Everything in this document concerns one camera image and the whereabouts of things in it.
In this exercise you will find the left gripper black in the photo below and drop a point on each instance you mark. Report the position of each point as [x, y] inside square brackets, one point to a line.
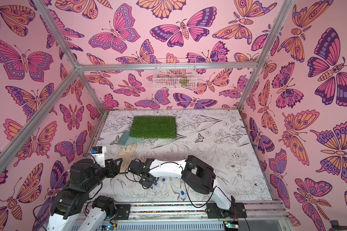
[112, 167]

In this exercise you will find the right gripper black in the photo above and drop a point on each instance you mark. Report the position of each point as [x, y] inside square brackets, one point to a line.
[136, 167]

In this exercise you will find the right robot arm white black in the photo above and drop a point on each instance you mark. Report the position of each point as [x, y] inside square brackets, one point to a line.
[198, 176]

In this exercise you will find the white wire basket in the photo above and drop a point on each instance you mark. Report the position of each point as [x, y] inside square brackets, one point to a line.
[175, 74]

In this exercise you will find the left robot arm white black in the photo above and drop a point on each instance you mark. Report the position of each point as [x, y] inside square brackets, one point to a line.
[85, 176]

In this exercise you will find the green artificial grass mat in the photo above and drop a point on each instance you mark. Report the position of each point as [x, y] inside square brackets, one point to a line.
[154, 127]

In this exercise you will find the beige work glove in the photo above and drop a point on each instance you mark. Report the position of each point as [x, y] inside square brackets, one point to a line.
[127, 154]

